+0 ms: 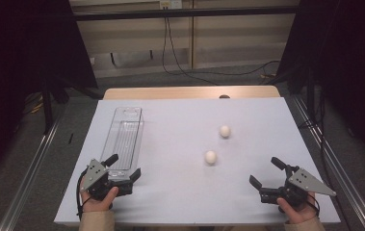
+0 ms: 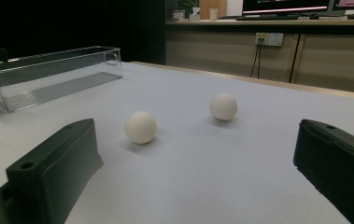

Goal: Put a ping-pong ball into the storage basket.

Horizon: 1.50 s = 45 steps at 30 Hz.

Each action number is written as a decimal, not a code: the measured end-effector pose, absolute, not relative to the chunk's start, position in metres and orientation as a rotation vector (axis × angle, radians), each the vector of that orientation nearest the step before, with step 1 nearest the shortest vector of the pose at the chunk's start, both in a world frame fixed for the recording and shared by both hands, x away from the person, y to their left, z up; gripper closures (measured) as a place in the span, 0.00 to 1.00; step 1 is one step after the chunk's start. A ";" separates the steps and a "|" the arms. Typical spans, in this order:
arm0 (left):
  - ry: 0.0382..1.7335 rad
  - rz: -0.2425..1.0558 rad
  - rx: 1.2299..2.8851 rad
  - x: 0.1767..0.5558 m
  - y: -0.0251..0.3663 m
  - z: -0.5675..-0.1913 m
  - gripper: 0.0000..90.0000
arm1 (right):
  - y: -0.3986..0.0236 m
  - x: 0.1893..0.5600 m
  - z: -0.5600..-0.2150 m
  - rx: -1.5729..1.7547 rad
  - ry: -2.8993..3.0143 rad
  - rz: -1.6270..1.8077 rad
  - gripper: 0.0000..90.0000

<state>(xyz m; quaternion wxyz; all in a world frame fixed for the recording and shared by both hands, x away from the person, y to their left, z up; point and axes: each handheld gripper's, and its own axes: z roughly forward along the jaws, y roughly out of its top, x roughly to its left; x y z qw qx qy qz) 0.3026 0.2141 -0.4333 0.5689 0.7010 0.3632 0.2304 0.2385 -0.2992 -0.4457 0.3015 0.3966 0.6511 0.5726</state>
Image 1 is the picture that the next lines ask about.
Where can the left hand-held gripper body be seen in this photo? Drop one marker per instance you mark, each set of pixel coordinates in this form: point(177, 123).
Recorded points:
point(95, 175)

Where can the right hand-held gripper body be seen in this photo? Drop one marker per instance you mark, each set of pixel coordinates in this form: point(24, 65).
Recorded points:
point(305, 183)

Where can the clear plastic container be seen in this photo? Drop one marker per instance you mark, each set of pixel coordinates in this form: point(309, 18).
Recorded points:
point(122, 141)

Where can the white egg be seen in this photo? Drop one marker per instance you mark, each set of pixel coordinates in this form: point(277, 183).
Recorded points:
point(211, 157)
point(225, 131)

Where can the person's left hand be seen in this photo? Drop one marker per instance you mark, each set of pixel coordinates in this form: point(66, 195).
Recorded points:
point(98, 205)

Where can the person's right hand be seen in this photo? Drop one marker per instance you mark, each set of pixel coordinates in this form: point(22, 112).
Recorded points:
point(295, 215)

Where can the small black floor object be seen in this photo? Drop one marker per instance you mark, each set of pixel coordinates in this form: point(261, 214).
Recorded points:
point(71, 138)

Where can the white table board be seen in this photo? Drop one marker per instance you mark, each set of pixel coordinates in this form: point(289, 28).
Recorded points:
point(177, 192)

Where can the black stand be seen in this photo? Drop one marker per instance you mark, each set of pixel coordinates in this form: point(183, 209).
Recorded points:
point(46, 112)

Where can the wooden table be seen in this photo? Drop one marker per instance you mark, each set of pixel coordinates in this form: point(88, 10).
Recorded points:
point(170, 93)

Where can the dark curtain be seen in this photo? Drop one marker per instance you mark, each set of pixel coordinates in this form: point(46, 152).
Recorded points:
point(356, 64)

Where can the black horizontal bar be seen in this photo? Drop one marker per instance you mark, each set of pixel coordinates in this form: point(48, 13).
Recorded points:
point(170, 13)

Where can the metal floor rail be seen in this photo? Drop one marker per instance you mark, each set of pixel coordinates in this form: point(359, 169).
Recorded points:
point(26, 186)
point(347, 186)

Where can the white wall socket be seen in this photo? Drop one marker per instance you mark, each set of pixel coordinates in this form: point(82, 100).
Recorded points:
point(170, 4)

